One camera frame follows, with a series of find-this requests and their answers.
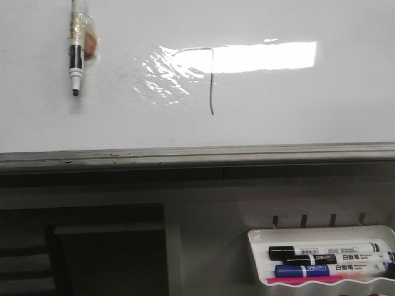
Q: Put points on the black whiteboard marker with tape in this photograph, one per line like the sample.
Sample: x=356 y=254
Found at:
x=83 y=43

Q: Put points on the white whiteboard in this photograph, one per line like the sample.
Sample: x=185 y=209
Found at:
x=198 y=83

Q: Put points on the white plastic marker tray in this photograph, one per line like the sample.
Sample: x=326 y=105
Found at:
x=264 y=268

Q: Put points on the black capped marker top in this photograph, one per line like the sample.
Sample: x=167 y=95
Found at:
x=285 y=251

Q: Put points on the black capped marker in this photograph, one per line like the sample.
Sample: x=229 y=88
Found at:
x=340 y=258
x=285 y=251

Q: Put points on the dark chair under board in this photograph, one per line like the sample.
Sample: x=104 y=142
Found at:
x=112 y=250

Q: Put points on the blue capped marker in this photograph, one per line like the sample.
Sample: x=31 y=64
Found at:
x=361 y=269

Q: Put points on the black capped marker middle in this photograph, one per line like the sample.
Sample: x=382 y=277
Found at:
x=340 y=258

